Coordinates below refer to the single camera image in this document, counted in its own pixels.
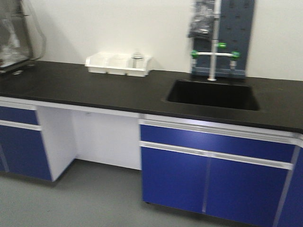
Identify white plastic divided tray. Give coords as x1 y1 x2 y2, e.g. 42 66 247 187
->
85 52 152 77

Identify clear glass flask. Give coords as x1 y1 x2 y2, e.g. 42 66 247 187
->
132 49 144 69

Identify black lab sink basin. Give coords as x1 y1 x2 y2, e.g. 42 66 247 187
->
167 80 259 111

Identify white lab faucet green knobs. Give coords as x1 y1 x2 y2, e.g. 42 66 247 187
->
191 0 241 81

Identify dark plastic bag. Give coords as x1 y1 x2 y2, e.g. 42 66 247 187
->
188 0 214 40

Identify blue base cabinet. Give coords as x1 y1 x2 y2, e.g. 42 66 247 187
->
139 119 303 227
0 99 53 182

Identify grey pegboard drying rack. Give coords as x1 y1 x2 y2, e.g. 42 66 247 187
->
191 0 255 79

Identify clear enclosure equipment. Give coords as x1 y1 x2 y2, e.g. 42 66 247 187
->
0 0 46 74

